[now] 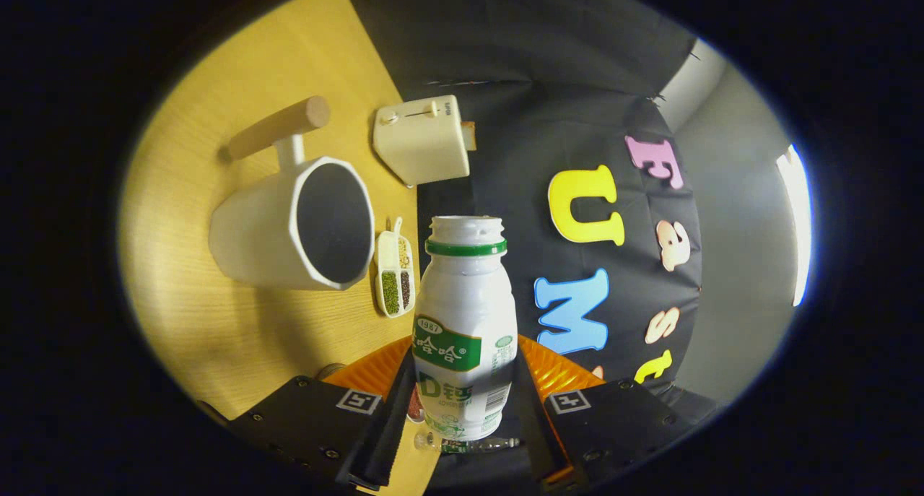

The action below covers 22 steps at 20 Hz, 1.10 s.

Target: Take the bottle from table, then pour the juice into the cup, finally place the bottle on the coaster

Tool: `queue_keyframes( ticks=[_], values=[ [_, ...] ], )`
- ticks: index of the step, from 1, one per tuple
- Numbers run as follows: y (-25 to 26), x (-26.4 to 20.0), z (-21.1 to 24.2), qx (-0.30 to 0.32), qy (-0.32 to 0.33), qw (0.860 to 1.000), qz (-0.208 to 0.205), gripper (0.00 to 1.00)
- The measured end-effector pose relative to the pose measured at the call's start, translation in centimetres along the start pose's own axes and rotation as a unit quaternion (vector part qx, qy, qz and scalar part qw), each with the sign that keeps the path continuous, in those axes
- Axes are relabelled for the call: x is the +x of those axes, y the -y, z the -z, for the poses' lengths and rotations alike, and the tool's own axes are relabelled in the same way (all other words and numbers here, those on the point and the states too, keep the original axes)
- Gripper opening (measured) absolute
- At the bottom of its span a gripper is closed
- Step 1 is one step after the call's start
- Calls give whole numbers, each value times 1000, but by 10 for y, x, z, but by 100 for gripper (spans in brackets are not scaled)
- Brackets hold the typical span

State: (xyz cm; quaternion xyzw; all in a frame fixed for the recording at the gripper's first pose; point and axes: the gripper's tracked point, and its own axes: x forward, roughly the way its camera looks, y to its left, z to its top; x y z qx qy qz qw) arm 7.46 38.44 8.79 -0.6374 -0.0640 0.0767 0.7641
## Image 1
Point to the clear plastic water bottle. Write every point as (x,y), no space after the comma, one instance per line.
(469,445)

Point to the brown bread slice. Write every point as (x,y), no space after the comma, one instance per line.
(469,135)

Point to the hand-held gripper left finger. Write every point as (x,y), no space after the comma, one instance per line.
(393,427)

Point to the wooden table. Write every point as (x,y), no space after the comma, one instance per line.
(195,315)

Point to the cream white toaster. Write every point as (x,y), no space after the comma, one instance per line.
(419,138)

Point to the black backdrop cloth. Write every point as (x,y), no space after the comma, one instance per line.
(520,84)

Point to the brown meat patty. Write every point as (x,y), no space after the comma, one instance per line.
(415,404)

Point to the white divided dish with beans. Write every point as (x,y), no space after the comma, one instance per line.
(393,265)

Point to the white juice bottle green label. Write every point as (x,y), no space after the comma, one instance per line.
(462,301)

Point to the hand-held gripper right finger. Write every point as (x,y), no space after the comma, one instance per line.
(535,427)

